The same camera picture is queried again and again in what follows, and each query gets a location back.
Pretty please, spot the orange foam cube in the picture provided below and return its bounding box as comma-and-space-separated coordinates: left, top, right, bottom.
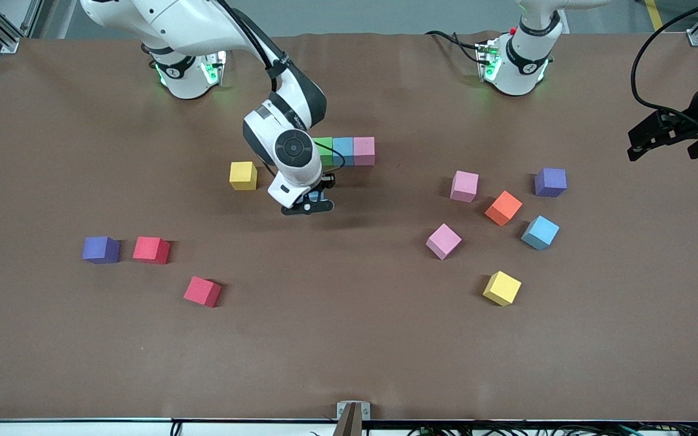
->
484, 190, 524, 227

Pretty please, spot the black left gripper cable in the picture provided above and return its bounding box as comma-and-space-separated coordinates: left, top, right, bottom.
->
631, 0, 698, 128

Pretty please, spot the brown table mat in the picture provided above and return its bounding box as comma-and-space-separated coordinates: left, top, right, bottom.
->
0, 31, 698, 422

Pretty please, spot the yellow foam cube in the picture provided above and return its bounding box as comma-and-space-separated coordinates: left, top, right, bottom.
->
229, 161, 258, 191
482, 270, 522, 307

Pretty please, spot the pink foam cube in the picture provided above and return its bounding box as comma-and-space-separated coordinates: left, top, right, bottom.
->
353, 136, 376, 167
450, 170, 480, 203
425, 223, 463, 261

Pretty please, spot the blue foam cube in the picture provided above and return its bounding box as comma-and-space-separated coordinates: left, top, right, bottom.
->
520, 215, 560, 251
332, 137, 355, 167

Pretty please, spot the black left base cable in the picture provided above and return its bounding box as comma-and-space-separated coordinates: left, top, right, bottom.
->
425, 29, 484, 64

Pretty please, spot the red foam cube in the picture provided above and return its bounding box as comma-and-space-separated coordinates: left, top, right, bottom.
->
132, 236, 171, 265
183, 276, 223, 308

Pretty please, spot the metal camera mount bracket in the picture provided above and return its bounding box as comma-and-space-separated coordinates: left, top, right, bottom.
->
334, 401, 371, 436

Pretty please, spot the purple foam cube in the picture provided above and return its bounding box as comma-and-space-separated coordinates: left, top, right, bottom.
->
534, 168, 568, 199
82, 236, 121, 265

